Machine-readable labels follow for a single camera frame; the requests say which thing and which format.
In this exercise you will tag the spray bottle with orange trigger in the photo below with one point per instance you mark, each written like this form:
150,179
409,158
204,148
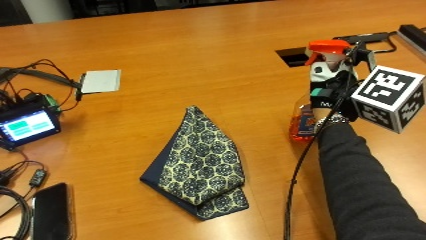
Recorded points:
327,50

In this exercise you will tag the white cube with black markers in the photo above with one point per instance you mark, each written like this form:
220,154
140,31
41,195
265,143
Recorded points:
386,96

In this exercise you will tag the black bar with grey edge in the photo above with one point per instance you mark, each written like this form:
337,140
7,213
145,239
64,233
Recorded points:
413,35

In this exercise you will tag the folded blue patterned cloth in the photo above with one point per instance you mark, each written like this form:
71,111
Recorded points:
201,160

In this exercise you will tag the grey square plate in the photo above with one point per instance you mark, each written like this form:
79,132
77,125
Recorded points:
101,81

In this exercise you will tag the green connector board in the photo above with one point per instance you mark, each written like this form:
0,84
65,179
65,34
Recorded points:
48,100

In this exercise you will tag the small device with lit screen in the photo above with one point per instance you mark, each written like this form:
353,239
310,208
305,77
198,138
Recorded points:
27,126

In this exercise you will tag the black smartphone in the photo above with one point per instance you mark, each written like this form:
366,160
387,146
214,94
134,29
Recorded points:
52,213

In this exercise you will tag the black chair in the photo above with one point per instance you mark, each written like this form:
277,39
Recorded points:
13,11

